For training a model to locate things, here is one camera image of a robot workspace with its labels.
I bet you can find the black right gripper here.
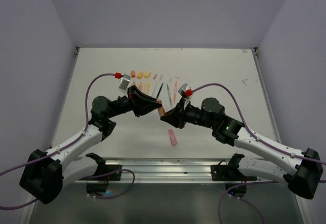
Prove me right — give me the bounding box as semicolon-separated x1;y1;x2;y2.
160;97;215;129

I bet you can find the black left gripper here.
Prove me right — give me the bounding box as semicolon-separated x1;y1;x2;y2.
106;86;161;119

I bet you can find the orange clear highlighter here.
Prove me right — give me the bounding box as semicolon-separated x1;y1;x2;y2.
156;99;166;117

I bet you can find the orange highlighter marker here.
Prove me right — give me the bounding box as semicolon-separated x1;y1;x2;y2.
137;82;143;91

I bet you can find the yellow highlighter marker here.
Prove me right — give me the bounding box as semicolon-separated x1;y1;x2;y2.
144;81;150;94

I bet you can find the pink highlighter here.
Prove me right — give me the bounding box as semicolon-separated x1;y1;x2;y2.
168;129;178;146

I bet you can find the white pen with tan cap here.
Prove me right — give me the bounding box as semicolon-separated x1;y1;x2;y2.
151;82;157;97

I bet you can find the green clear pen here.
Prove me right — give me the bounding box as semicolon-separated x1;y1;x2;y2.
156;82;164;98

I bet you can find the orange marker cap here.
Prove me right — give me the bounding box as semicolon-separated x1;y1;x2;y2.
137;71;143;79

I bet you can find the yellow marker cap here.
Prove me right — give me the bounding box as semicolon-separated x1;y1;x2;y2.
144;71;151;79

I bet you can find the thin orange pen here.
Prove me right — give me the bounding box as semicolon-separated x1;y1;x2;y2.
173;81;178;103

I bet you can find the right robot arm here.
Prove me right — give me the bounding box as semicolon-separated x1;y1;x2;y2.
159;98;323;200

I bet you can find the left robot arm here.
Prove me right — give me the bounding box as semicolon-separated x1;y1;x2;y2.
19;86;162;204

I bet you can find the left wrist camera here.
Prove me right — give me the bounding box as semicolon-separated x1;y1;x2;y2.
118;74;131;93

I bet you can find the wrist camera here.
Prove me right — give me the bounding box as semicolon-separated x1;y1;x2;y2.
118;74;131;93
178;83;193;106

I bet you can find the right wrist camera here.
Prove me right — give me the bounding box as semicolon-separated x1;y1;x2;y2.
178;83;193;106

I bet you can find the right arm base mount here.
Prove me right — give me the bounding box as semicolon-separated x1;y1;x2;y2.
210;153;257;198

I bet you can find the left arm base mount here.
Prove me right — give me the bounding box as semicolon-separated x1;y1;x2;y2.
86;153;122;197

